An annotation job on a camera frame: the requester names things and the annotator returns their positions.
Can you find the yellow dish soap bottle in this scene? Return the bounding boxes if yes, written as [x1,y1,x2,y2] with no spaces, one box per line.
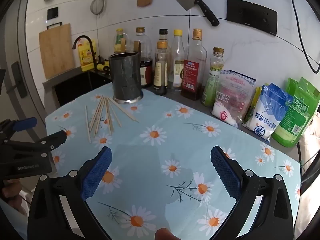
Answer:
[78,39,97,72]

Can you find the black faucet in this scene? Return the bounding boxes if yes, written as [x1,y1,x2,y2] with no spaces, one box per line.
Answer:
[72,35,98,72]

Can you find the clear bottle yellow cap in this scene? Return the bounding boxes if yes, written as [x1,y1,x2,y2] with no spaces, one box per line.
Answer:
[172,29,186,90]

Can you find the red label bottle gold cap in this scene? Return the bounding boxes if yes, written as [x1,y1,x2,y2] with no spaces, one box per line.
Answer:
[181,28,208,100]

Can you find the wooden cutting board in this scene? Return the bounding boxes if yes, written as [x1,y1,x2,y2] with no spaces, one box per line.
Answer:
[38,22,76,80]

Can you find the black sink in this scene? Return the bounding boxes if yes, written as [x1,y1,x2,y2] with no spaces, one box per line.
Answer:
[51,70,112,108]

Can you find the dark sauce bottle gold cap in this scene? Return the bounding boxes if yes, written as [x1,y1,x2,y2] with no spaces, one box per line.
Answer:
[154,41,168,96]

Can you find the blue white salt bag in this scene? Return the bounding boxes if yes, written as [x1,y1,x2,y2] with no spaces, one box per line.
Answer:
[242,83,294,144]

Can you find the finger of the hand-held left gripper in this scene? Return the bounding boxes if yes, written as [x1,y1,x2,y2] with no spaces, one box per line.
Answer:
[0,129,67,159]
[0,117,38,140]

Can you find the person's left hand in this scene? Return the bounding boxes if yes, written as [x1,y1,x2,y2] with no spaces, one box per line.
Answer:
[0,180,25,210]

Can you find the black wall socket panel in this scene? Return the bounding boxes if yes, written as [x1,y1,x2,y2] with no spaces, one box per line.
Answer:
[226,0,278,36]

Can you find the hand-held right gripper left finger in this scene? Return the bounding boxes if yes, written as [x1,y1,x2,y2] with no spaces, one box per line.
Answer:
[27,146,113,240]

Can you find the black cap sauce bottle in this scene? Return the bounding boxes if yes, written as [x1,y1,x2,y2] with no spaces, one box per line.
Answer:
[158,29,169,43]

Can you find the blue daisy print tablecloth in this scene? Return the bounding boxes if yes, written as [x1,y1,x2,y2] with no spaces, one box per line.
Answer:
[45,81,302,240]

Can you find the wooden rack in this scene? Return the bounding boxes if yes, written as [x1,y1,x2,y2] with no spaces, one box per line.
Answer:
[121,38,141,53]

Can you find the black wall switch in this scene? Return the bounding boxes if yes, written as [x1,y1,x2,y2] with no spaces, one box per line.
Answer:
[47,7,59,20]

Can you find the green yellow label sauce bottle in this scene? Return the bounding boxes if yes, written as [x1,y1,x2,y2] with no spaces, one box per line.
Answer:
[114,28,125,54]

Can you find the yellow packet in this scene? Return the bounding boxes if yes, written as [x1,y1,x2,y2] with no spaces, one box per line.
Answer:
[242,86,263,125]

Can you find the bunch of wooden chopsticks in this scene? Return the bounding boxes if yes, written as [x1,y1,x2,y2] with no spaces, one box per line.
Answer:
[85,94,139,144]

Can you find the green label oil bottle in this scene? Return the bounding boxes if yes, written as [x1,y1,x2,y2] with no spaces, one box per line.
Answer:
[201,47,225,107]

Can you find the yellow cleaning cloth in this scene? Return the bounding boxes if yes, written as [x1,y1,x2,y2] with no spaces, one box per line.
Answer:
[96,60,111,74]

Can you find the green sugar bag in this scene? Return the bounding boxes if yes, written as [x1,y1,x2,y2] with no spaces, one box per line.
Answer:
[271,77,317,148]

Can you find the black cable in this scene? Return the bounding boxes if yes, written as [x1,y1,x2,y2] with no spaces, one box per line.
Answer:
[281,0,320,74]

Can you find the clear seasoning bag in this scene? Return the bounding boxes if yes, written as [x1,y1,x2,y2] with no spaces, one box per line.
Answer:
[212,69,256,129]

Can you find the dark metal utensil holder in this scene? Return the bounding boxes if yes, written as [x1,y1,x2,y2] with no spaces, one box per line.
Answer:
[108,52,144,105]

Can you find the person's right hand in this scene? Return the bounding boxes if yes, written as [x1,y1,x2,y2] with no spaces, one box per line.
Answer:
[154,227,181,240]

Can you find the grey door handle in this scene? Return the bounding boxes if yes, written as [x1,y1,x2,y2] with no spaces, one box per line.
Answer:
[10,61,28,99]

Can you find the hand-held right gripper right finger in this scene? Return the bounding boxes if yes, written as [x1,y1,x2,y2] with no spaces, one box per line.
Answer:
[210,145,294,240]

